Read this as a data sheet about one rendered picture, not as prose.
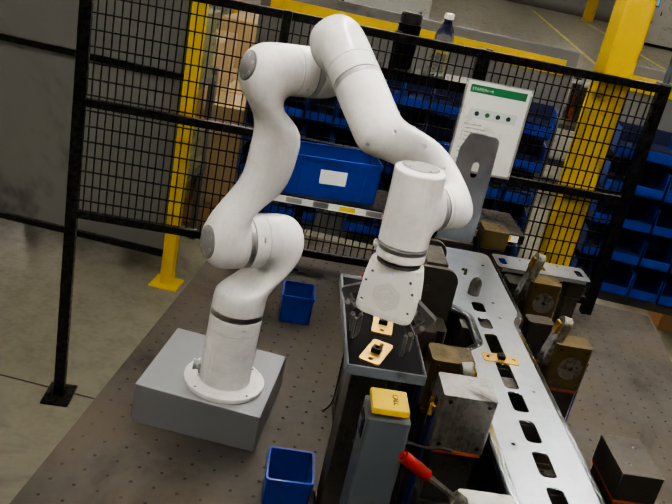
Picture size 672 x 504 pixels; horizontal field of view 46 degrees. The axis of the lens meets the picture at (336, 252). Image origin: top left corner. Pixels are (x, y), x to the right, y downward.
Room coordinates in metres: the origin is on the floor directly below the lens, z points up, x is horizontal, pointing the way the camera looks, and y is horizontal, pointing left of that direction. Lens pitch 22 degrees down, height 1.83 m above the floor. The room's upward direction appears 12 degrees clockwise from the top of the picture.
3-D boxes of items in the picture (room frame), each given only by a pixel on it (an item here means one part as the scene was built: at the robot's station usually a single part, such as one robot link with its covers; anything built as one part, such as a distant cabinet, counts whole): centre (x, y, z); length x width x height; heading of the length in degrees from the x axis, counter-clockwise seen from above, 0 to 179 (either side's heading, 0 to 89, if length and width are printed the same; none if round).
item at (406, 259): (1.22, -0.10, 1.36); 0.09 x 0.08 x 0.03; 72
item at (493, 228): (2.35, -0.47, 0.88); 0.08 x 0.08 x 0.36; 6
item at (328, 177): (2.46, 0.07, 1.10); 0.30 x 0.17 x 0.13; 103
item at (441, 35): (2.70, -0.20, 1.53); 0.07 x 0.07 x 0.20
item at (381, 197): (2.48, -0.13, 1.02); 0.90 x 0.22 x 0.03; 96
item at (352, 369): (1.34, -0.11, 1.16); 0.37 x 0.14 x 0.02; 6
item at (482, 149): (2.33, -0.35, 1.17); 0.12 x 0.01 x 0.34; 96
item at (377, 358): (1.22, -0.10, 1.17); 0.08 x 0.04 x 0.01; 162
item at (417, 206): (1.22, -0.11, 1.44); 0.09 x 0.08 x 0.13; 126
